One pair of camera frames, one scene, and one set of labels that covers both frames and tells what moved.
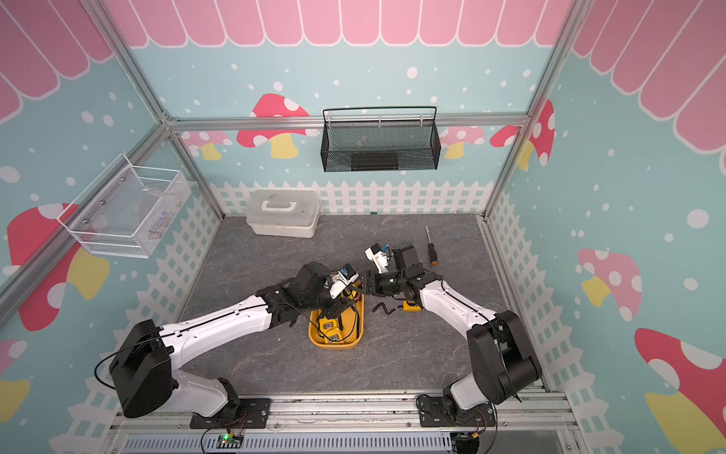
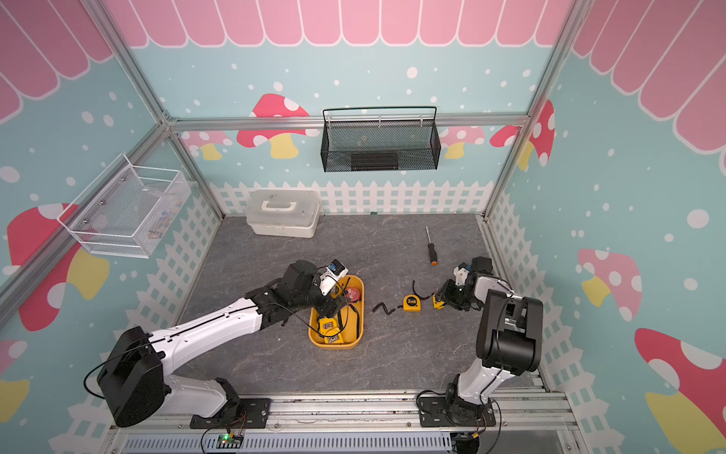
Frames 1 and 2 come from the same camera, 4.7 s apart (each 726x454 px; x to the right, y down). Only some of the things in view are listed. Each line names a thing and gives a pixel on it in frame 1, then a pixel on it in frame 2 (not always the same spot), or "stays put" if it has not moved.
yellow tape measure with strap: (407, 306) stays put
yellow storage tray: (353, 319) stays put
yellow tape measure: (328, 326) stays put
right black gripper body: (385, 285) → (458, 298)
